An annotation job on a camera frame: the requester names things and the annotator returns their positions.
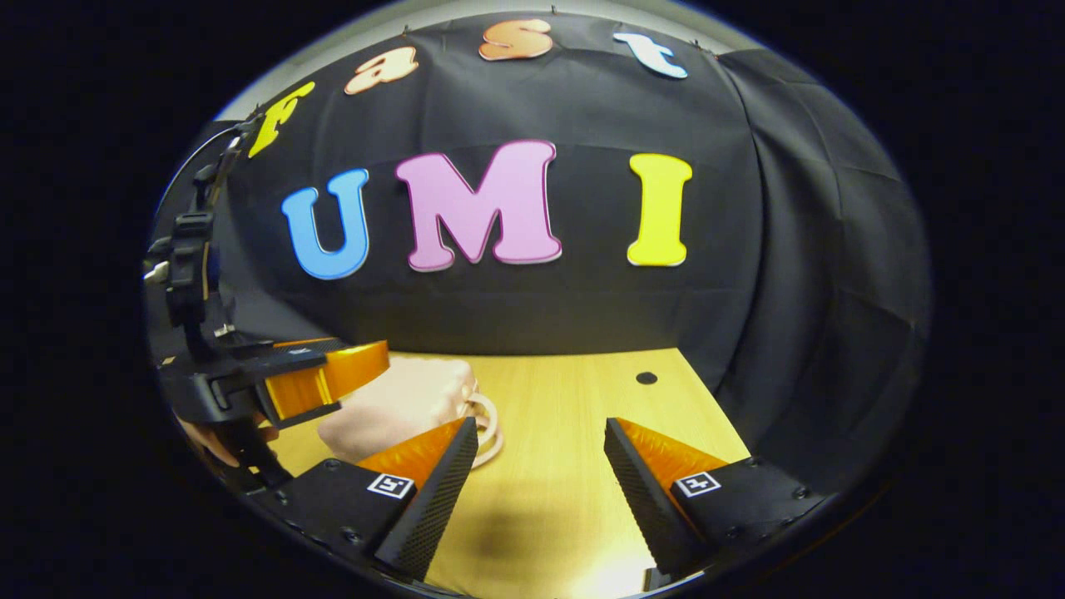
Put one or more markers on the black backdrop cloth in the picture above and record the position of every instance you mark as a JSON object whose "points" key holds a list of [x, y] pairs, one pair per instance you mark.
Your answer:
{"points": [[532, 283]]}

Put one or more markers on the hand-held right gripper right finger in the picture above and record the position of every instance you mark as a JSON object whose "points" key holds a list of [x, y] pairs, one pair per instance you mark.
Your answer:
{"points": [[641, 507]]}

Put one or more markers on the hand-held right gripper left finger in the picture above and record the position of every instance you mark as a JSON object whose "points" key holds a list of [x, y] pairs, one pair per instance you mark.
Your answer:
{"points": [[433, 499]]}

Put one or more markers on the pink suitcase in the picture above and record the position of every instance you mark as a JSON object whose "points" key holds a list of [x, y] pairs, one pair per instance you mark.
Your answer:
{"points": [[399, 408]]}

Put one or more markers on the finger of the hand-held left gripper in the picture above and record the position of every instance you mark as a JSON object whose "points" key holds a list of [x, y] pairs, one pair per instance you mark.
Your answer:
{"points": [[299, 395], [358, 366]]}

